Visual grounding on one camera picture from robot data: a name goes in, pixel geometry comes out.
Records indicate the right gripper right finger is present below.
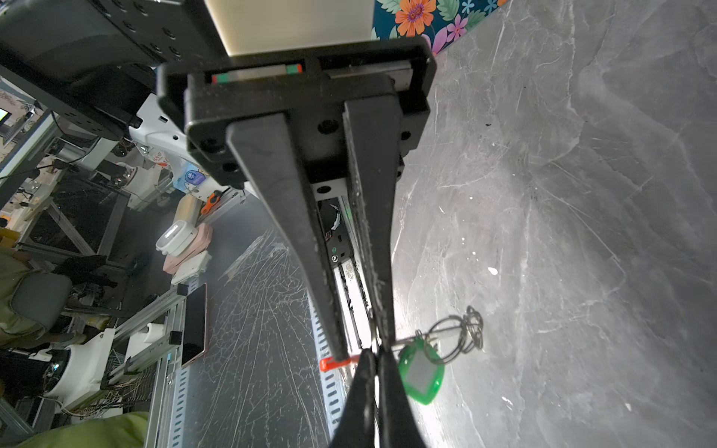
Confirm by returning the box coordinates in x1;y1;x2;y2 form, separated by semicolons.
377;348;426;448

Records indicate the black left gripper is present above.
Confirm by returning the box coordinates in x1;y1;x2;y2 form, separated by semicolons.
156;37;437;360

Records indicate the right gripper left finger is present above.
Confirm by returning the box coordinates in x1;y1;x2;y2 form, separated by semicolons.
330;349;376;448

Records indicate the green key tag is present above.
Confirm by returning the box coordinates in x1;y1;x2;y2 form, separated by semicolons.
396;304;485;407

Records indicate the silver keyring with red grip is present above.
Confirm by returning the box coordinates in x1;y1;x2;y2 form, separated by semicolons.
319;355;360;373

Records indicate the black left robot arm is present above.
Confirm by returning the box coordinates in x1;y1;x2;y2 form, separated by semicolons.
1;1;436;360

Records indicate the pink flat box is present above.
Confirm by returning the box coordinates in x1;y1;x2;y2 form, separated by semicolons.
162;223;213;276

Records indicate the dark smartphone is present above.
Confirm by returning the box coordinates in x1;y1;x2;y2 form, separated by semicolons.
181;284;207;367

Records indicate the white vented cable duct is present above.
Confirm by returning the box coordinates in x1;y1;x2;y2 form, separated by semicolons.
176;295;344;447

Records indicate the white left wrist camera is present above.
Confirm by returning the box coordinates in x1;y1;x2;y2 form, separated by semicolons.
205;0;375;56

